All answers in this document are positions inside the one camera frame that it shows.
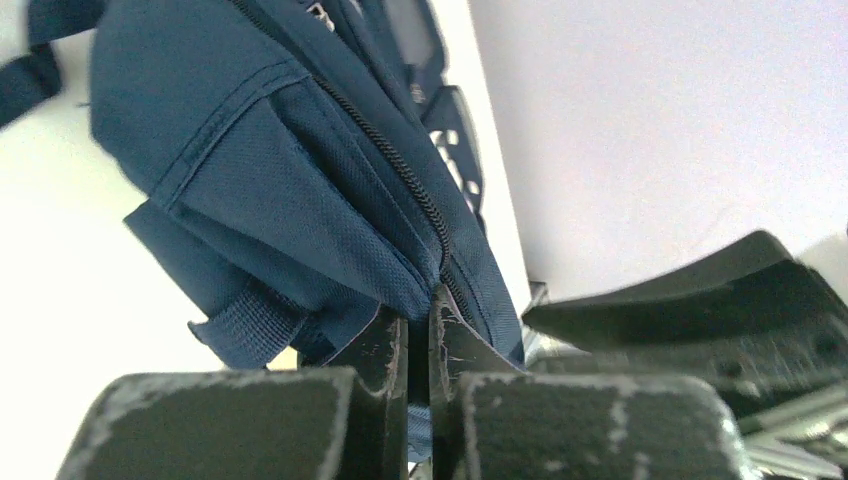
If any navy blue student backpack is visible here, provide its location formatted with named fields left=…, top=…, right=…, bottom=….
left=0, top=0, right=528, bottom=372

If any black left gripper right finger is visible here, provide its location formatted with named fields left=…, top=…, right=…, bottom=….
left=429, top=286, right=756, bottom=479

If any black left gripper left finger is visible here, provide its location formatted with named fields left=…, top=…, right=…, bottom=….
left=58, top=311, right=408, bottom=479

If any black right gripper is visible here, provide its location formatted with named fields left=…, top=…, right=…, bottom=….
left=521, top=229, right=848, bottom=478

